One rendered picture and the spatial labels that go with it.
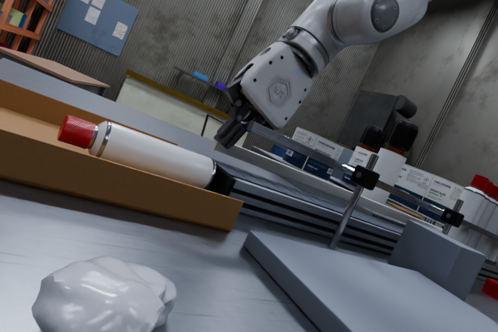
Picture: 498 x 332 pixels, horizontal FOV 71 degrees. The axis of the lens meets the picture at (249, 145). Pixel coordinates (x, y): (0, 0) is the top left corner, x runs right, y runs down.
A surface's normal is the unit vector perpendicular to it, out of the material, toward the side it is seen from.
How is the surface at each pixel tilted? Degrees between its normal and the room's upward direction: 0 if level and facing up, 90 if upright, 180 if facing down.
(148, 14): 90
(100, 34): 90
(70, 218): 0
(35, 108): 90
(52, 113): 90
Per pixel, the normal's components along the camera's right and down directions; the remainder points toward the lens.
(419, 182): -0.74, -0.30
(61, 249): 0.41, -0.91
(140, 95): 0.31, 0.20
